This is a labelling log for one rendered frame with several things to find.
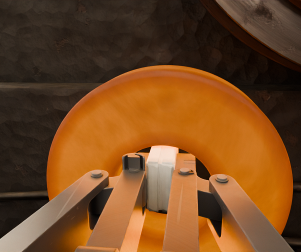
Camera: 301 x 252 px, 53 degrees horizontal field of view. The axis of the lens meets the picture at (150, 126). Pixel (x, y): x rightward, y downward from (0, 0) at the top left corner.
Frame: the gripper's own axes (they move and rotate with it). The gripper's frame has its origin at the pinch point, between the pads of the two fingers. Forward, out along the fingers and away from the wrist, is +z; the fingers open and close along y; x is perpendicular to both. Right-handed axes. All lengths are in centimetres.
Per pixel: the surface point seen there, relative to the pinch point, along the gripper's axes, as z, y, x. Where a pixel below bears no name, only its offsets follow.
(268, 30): 7.7, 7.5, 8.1
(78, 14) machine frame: 23.2, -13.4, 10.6
